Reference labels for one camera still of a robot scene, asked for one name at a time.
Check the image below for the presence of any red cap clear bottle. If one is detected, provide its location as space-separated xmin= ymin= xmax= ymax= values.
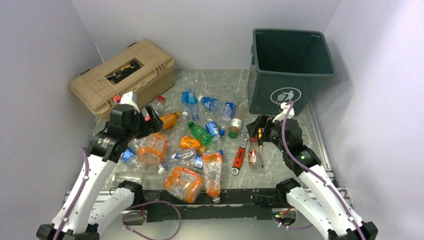
xmin=151 ymin=95 xmax=166 ymax=116

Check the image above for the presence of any orange juice bottle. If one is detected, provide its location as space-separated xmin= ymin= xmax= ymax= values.
xmin=159 ymin=111 xmax=182 ymax=130

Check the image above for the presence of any blue label pepsi bottle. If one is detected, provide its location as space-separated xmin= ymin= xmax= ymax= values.
xmin=205 ymin=120 xmax=225 ymax=144

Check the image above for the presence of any dark green trash bin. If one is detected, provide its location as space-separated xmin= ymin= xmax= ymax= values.
xmin=247 ymin=28 xmax=336 ymax=116

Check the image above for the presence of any small orange bottle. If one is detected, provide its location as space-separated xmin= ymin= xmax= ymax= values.
xmin=179 ymin=135 xmax=206 ymax=155

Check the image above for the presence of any red cap cola bottle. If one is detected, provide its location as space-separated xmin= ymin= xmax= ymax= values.
xmin=248 ymin=137 xmax=261 ymax=170

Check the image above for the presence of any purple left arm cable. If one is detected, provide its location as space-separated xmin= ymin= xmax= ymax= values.
xmin=52 ymin=147 xmax=91 ymax=240

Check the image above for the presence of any tan plastic toolbox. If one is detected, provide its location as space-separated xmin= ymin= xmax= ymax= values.
xmin=69 ymin=38 xmax=175 ymax=119

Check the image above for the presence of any small blue label bottle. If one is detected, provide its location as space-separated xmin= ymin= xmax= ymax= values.
xmin=220 ymin=101 xmax=236 ymax=122

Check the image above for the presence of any crushed clear blue label bottle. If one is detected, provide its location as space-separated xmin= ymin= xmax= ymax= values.
xmin=158 ymin=147 xmax=203 ymax=175

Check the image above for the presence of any crushed orange label jug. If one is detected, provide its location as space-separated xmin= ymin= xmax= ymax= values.
xmin=163 ymin=166 xmax=204 ymax=203

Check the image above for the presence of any brown coffee bottle green cap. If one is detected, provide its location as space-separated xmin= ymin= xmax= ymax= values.
xmin=227 ymin=109 xmax=245 ymax=139

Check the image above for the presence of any blue tinted water bottle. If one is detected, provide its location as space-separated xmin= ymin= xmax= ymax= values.
xmin=181 ymin=87 xmax=199 ymax=122

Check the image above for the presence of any yellow black screwdriver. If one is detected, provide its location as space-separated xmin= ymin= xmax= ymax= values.
xmin=257 ymin=127 xmax=264 ymax=168

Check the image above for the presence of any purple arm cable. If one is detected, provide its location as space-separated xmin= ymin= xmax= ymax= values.
xmin=52 ymin=147 xmax=91 ymax=240
xmin=280 ymin=100 xmax=367 ymax=240

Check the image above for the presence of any large orange label bottle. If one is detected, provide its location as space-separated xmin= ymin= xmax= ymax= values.
xmin=128 ymin=132 xmax=168 ymax=166

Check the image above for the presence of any tall orange label bottle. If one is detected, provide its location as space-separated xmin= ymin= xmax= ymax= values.
xmin=202 ymin=151 xmax=223 ymax=204

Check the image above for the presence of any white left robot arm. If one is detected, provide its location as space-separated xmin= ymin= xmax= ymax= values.
xmin=36 ymin=103 xmax=164 ymax=240

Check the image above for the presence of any blue cap clear bottle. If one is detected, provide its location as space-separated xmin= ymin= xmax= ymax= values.
xmin=120 ymin=147 xmax=141 ymax=171

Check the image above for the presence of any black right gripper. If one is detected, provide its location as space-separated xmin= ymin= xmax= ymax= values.
xmin=246 ymin=113 xmax=288 ymax=154

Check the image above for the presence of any blue label water bottle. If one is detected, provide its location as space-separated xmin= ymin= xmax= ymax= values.
xmin=198 ymin=95 xmax=221 ymax=112

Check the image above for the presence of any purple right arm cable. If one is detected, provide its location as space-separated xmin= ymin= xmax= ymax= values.
xmin=280 ymin=100 xmax=367 ymax=240

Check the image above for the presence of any red handled adjustable wrench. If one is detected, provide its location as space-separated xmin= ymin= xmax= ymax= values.
xmin=231 ymin=133 xmax=249 ymax=176

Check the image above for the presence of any green plastic bottle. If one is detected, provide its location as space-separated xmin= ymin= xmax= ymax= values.
xmin=187 ymin=121 xmax=212 ymax=146

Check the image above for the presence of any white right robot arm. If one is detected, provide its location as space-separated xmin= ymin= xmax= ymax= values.
xmin=246 ymin=115 xmax=378 ymax=240

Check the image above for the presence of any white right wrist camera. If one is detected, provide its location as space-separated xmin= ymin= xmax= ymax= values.
xmin=272 ymin=101 xmax=295 ymax=123

